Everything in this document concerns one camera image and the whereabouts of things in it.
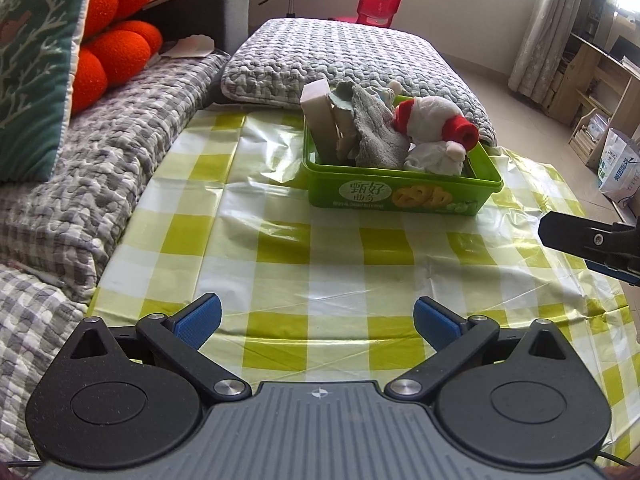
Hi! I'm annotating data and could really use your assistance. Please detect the grey towel cloth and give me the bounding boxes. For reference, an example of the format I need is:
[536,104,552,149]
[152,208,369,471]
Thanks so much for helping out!
[330,81,410,169]

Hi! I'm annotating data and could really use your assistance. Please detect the santa plush toy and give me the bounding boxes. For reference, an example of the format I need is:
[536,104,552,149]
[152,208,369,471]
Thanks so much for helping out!
[393,96,480,151]

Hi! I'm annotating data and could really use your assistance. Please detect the rabbit doll blue dress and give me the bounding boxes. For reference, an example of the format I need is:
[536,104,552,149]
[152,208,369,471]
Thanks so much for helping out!
[378,80,404,110]

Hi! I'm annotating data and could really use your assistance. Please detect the white paper bag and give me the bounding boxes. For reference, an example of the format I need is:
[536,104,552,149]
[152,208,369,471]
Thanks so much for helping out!
[597,128,639,207]

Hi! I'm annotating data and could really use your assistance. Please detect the green checkered tablecloth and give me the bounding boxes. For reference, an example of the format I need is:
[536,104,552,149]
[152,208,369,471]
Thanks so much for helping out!
[90,110,639,457]

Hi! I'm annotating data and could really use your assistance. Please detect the wooden shelf rack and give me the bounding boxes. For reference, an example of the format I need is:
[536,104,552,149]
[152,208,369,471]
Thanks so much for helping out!
[542,0,639,170]

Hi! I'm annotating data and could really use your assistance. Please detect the grey quilted sofa cover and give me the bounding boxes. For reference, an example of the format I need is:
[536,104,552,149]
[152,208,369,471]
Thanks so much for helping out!
[1,18,497,460]

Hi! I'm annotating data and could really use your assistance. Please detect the white cloth in box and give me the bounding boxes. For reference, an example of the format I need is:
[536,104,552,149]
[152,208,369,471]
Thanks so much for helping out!
[404,141,466,176]

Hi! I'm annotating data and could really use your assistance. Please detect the green cookie tin box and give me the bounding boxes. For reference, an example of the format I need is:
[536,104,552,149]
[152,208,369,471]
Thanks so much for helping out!
[304,119,503,216]

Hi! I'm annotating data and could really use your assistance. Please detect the beige curtain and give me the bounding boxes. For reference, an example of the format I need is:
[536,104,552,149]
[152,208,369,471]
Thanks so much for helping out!
[508,0,582,104]

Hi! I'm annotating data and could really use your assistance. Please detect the white pink sponge block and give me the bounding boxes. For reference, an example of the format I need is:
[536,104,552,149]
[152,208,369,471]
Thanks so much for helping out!
[300,78,341,165]

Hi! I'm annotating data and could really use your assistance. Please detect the white scalloped paper card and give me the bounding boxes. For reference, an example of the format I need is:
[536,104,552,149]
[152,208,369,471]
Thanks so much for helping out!
[162,35,216,58]

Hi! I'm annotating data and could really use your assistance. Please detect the orange bobble cushion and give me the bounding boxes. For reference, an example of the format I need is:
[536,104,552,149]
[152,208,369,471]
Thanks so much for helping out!
[72,0,163,115]

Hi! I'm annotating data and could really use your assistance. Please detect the dark grey sofa armrest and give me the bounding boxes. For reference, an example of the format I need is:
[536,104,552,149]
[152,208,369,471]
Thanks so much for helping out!
[134,0,250,54]

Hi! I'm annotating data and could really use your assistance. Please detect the red plastic stool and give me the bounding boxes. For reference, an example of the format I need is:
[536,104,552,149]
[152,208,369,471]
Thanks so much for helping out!
[331,0,401,28]

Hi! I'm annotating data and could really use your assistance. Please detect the green tree pattern pillow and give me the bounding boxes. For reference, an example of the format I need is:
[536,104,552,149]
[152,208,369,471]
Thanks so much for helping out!
[1,0,89,183]

